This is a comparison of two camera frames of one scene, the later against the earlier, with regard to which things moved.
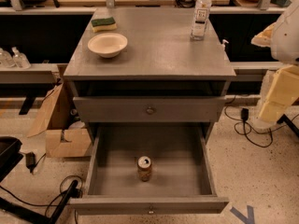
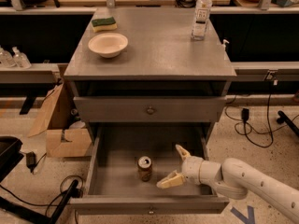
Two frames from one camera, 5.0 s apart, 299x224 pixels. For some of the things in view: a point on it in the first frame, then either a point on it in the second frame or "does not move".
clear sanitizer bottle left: [6, 59] does not move
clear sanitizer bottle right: [20, 60] does not move
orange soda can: [144, 163] does not move
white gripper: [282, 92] to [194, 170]
